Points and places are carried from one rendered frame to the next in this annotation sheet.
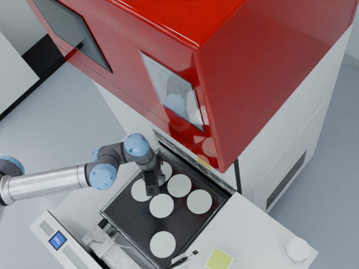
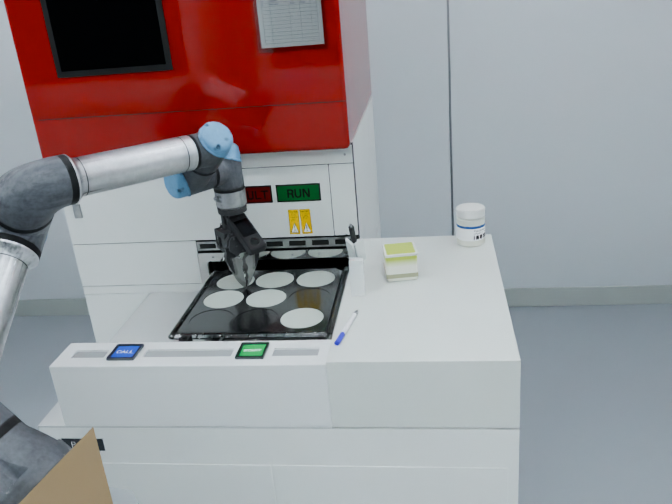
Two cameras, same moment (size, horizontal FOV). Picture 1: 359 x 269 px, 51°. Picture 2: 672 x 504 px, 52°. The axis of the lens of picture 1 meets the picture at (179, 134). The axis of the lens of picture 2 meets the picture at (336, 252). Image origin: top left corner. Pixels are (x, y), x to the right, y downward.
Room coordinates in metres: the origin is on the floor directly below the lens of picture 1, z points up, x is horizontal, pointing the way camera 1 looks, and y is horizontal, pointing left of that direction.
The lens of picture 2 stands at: (-0.56, 1.26, 1.63)
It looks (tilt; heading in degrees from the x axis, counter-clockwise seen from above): 22 degrees down; 309
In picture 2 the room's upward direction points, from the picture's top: 5 degrees counter-clockwise
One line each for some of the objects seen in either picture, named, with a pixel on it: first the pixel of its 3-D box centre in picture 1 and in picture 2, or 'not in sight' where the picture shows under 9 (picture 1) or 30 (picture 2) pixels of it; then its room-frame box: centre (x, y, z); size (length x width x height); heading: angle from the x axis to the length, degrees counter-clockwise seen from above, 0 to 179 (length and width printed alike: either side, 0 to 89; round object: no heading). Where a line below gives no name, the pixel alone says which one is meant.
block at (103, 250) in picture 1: (105, 247); not in sight; (0.47, 0.43, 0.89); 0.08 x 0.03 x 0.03; 120
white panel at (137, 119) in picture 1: (158, 126); (209, 223); (0.83, 0.07, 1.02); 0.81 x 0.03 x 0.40; 30
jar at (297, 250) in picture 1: (296, 251); (470, 224); (0.19, -0.22, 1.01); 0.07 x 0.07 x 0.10
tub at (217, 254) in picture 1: (219, 263); (400, 261); (0.25, 0.03, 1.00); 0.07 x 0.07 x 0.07; 39
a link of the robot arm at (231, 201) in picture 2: (144, 158); (229, 198); (0.65, 0.15, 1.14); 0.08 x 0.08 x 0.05
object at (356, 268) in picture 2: (182, 262); (357, 263); (0.28, 0.14, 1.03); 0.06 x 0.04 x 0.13; 120
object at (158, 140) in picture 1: (193, 165); (277, 265); (0.67, -0.01, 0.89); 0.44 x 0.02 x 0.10; 30
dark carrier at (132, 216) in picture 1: (161, 205); (266, 299); (0.55, 0.17, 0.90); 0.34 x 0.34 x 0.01; 30
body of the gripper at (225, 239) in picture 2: (150, 165); (233, 228); (0.66, 0.14, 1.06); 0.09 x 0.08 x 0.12; 161
